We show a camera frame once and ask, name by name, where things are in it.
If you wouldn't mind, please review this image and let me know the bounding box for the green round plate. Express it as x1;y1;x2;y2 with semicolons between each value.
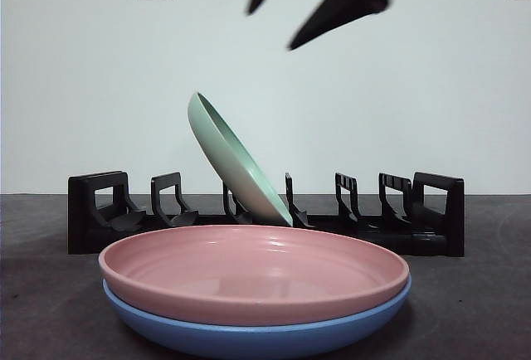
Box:
187;91;294;228

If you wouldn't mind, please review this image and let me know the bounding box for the pink round plate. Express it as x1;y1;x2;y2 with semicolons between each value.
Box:
98;224;411;328

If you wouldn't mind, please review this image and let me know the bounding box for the blue round plate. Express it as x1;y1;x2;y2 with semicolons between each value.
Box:
102;275;413;360

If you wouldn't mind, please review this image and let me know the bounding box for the black plastic dish rack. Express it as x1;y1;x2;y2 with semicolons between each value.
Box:
67;171;465;258

